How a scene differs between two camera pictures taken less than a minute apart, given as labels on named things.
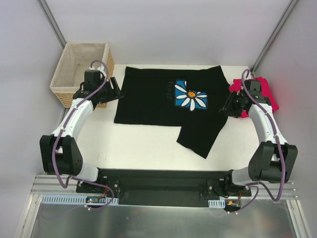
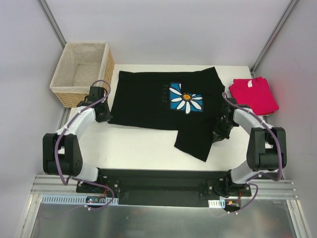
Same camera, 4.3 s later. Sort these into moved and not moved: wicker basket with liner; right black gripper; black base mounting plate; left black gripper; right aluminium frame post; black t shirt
Moved: left black gripper; right black gripper
Not moved: wicker basket with liner; right aluminium frame post; black base mounting plate; black t shirt
